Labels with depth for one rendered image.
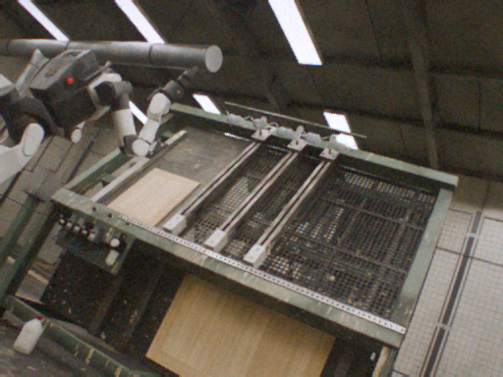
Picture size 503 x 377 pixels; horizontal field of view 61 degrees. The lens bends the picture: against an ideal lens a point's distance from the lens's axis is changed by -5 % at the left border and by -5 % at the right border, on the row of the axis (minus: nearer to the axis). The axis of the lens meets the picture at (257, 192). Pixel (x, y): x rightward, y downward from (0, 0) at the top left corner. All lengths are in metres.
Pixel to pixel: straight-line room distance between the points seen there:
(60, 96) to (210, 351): 1.45
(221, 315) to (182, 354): 0.30
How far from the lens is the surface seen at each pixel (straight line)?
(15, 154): 2.11
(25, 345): 2.62
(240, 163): 2.92
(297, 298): 2.12
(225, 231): 2.42
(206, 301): 2.50
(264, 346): 2.36
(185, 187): 2.86
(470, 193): 7.60
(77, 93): 2.18
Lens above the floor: 0.61
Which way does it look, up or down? 16 degrees up
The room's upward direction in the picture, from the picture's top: 26 degrees clockwise
